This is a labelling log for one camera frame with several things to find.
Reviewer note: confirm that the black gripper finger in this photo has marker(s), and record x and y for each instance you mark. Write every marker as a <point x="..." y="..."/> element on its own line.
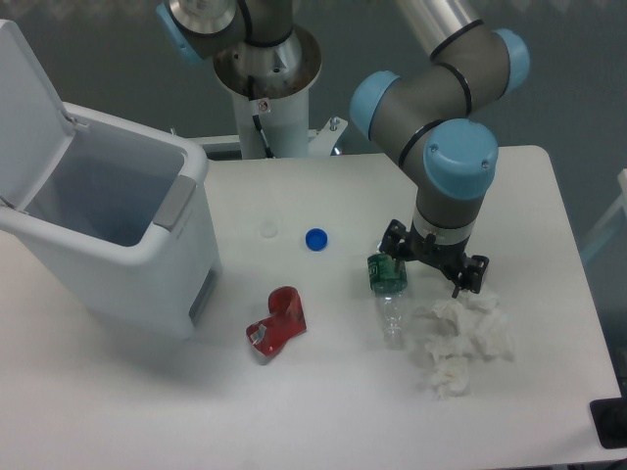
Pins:
<point x="393" y="243"/>
<point x="470" y="276"/>

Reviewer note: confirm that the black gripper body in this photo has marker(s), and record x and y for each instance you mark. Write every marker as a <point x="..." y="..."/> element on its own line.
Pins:
<point x="451" y="260"/>

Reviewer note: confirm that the clear bottle green label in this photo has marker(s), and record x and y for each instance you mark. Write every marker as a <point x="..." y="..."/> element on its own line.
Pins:
<point x="388" y="283"/>

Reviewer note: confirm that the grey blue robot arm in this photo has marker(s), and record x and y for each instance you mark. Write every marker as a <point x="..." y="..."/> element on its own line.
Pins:
<point x="422" y="125"/>

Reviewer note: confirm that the blue bottle cap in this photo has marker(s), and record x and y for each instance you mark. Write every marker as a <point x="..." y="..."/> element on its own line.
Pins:
<point x="316" y="239"/>

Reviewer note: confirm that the white bottle cap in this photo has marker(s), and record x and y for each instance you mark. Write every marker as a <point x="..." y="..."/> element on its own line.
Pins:
<point x="268" y="229"/>

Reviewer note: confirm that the crumpled white tissue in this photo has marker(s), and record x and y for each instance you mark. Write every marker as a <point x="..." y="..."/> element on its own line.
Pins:
<point x="454" y="332"/>

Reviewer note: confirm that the crushed red can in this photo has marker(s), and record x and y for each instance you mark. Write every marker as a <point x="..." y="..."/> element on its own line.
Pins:
<point x="285" y="321"/>

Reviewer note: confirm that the black device at edge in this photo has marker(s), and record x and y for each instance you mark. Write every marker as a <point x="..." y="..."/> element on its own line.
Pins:
<point x="609" y="416"/>

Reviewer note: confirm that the white trash bin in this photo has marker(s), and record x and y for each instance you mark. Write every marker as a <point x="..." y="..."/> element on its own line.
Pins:
<point x="116" y="210"/>

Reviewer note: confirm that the white frame at right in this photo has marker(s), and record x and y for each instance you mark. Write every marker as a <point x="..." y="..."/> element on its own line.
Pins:
<point x="607" y="226"/>

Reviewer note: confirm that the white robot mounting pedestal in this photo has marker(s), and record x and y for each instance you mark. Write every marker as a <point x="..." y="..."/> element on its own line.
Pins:
<point x="270" y="94"/>

